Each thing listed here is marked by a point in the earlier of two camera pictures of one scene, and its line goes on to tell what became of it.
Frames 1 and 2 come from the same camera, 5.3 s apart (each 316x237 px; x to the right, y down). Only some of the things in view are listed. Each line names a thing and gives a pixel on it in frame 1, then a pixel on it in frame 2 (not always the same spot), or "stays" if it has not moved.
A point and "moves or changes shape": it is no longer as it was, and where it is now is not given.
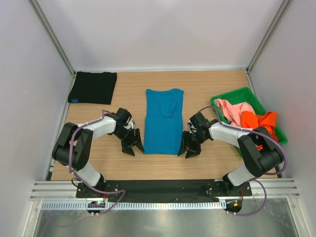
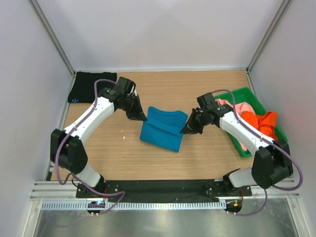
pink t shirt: [233, 112] stays
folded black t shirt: [96, 88] stays
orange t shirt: [250, 120] stays
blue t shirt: [164, 121] moves or changes shape
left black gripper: [127, 146] → [138, 109]
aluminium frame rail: [67, 190] stays
